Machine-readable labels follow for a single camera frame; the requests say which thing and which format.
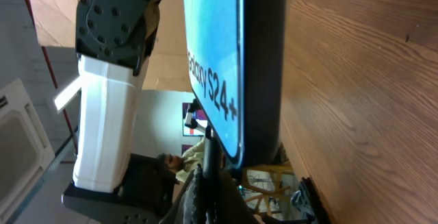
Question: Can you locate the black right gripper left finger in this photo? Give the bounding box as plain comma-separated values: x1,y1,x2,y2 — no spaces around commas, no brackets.
159,164,207,224

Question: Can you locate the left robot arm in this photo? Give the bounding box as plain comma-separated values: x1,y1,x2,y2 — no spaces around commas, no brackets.
62,0,176,223

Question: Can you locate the seated person in background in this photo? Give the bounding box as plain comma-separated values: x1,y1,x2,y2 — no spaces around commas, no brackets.
156,137,205,183

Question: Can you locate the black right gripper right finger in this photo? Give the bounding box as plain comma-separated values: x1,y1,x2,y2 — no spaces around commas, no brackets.
216,173,259,224

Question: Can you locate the wooden background chair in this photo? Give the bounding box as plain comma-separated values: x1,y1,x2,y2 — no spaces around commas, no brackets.
238,164,294,216

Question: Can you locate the white background equipment box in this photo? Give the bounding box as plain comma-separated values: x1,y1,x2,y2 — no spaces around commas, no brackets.
1,79,55,223

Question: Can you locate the blue Galaxy smartphone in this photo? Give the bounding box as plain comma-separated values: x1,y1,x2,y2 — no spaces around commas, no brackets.
183,0,287,168

